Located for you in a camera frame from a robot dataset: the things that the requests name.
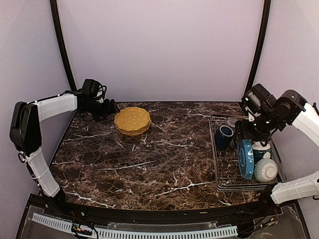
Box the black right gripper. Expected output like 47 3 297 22
234 108 281 141

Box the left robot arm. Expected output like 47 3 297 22
9 91 119 217

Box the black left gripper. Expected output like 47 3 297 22
83 99 121 122

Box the pale green ribbed bowl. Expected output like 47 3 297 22
254 158 278 183

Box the small circuit board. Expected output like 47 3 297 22
71 224 93 237

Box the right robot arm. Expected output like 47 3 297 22
235 84 319 216

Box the white slotted cable duct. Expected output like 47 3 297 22
32 213 238 239

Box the dark blue mug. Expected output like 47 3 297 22
214 125 234 150

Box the yellow polka dot plate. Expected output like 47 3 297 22
117 125 150 136
114 107 151 131

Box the blue polka dot plate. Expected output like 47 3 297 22
237 139 255 181

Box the black frame post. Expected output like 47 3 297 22
245 0 271 93
49 0 77 91

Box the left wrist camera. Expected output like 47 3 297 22
81 79 107 101

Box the black frame post left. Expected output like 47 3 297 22
49 0 77 91

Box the metal wire dish rack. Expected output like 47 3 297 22
208 114 284 192

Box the black front rail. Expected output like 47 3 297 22
27 194 282 225

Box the teal and white mug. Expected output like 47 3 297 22
252 142 272 165

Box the black frame post right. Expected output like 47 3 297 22
245 0 271 93

